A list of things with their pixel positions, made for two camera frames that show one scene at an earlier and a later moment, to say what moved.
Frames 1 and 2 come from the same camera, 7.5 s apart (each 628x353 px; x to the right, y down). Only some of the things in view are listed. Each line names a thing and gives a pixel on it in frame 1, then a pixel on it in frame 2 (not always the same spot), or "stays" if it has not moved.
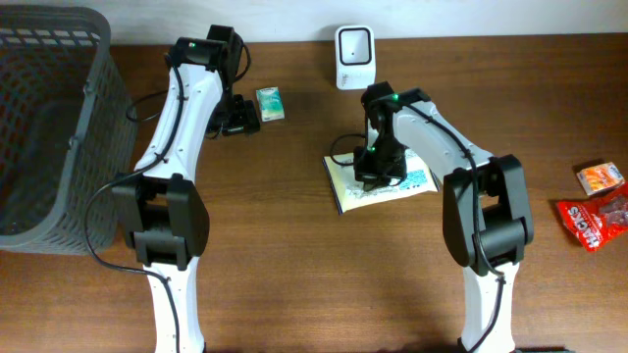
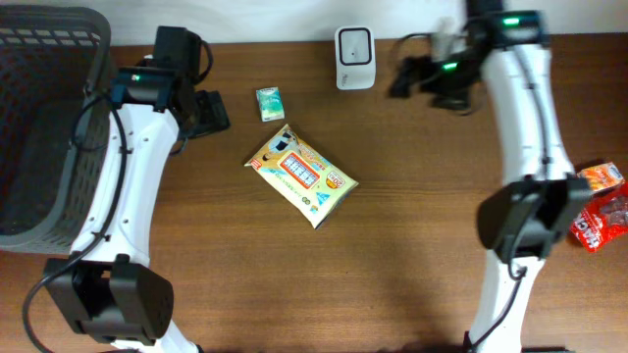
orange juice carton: x=596 y=179 stays
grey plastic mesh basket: x=68 y=125 stays
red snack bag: x=594 y=219 stays
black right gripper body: x=384 y=159 -> x=455 y=78
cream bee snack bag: x=346 y=190 -> x=301 y=176
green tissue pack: x=270 y=103 stays
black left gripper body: x=240 y=126 -> x=207 y=116
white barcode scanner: x=355 y=57 stays
